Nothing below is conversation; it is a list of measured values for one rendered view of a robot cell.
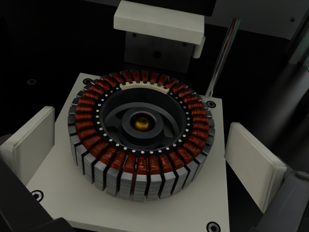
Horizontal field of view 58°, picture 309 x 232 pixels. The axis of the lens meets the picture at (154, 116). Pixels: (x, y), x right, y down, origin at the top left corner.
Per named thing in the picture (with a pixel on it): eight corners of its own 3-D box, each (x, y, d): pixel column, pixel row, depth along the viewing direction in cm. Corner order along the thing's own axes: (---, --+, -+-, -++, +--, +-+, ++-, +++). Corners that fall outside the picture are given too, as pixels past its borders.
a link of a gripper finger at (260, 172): (275, 165, 14) (288, 166, 14) (230, 121, 21) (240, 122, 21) (261, 214, 15) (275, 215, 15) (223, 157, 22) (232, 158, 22)
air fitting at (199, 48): (198, 62, 33) (205, 40, 30) (189, 60, 33) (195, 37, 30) (199, 56, 33) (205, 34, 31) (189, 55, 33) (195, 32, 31)
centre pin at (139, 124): (149, 153, 23) (153, 132, 21) (126, 149, 23) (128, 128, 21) (152, 135, 24) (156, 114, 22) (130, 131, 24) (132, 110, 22)
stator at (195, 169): (213, 208, 21) (229, 183, 18) (56, 200, 19) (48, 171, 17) (197, 101, 28) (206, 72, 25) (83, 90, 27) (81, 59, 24)
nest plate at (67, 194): (225, 255, 20) (231, 249, 19) (14, 217, 19) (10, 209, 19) (218, 106, 30) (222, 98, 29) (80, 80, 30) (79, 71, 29)
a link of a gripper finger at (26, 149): (17, 201, 14) (1, 200, 14) (54, 145, 21) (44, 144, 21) (14, 146, 13) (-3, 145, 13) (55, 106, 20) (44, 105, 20)
